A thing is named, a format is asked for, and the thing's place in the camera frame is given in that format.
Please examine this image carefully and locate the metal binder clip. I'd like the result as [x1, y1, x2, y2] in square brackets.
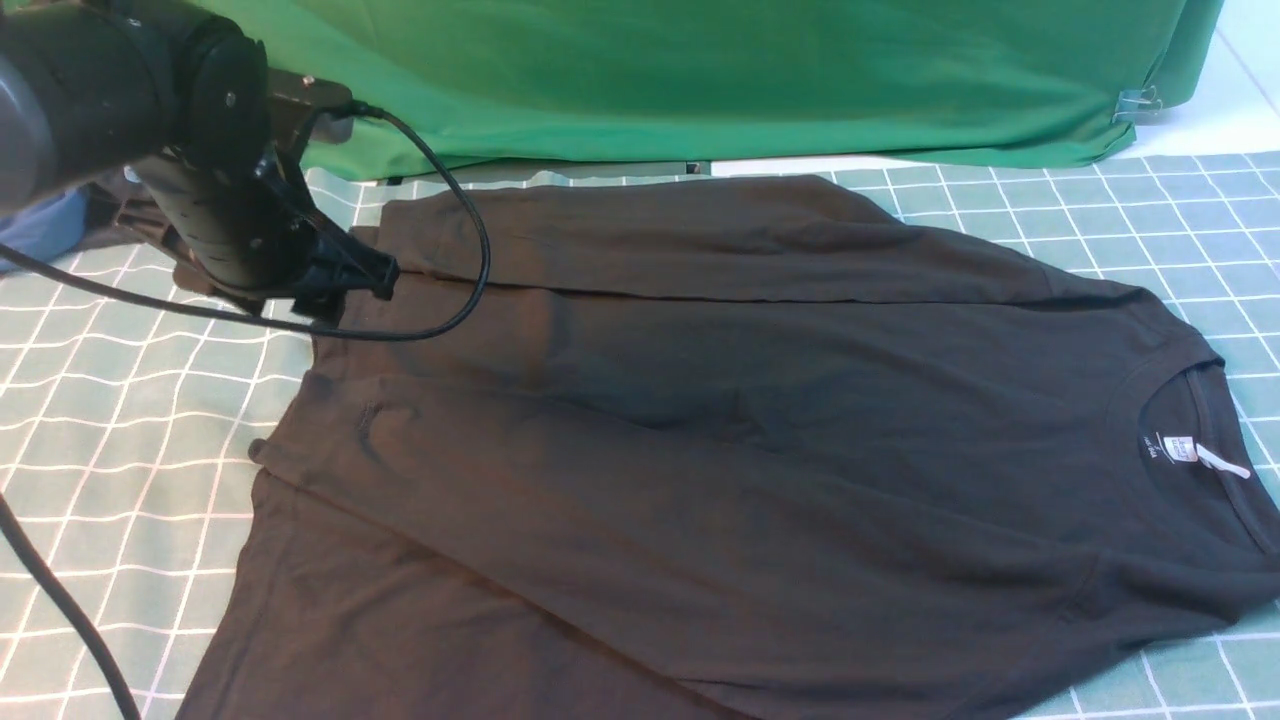
[1111, 85, 1164, 124]

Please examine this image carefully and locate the black left camera cable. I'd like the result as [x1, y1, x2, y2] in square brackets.
[0, 100, 493, 720]

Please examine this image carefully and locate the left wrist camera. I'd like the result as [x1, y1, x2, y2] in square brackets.
[268, 68, 355, 152]

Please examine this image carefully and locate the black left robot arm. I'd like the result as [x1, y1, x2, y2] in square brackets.
[1, 1, 399, 323]

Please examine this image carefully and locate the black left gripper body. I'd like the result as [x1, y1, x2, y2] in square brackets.
[131, 140, 332, 301]

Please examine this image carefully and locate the green checkered tablecloth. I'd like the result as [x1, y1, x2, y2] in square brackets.
[1, 151, 1279, 719]

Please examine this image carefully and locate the blue crumpled garment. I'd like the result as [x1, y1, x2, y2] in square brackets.
[1, 188, 88, 263]

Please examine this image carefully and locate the dark gray long-sleeve top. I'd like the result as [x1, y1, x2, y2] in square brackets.
[178, 176, 1277, 719]

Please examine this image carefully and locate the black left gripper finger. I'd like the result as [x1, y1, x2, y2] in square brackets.
[291, 286, 346, 325]
[310, 229, 401, 301]

